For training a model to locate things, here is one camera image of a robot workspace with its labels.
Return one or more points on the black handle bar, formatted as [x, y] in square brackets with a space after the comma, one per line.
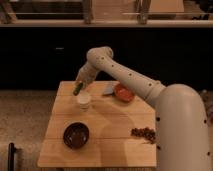
[11, 153]

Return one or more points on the green pepper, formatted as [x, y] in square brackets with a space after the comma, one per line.
[77, 89]

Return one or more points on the dark brown bowl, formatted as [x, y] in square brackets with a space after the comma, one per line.
[76, 135]

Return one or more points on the orange bowl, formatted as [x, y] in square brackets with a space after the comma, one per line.
[122, 93]

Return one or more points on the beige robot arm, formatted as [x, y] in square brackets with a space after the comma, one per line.
[182, 136]

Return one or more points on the wooden shelf rail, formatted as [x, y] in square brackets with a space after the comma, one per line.
[113, 24]

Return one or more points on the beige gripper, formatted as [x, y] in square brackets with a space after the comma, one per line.
[86, 74]

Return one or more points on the grey cloth piece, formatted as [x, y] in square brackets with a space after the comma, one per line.
[109, 90]

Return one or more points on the white paper cup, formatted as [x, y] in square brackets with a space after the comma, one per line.
[83, 100]

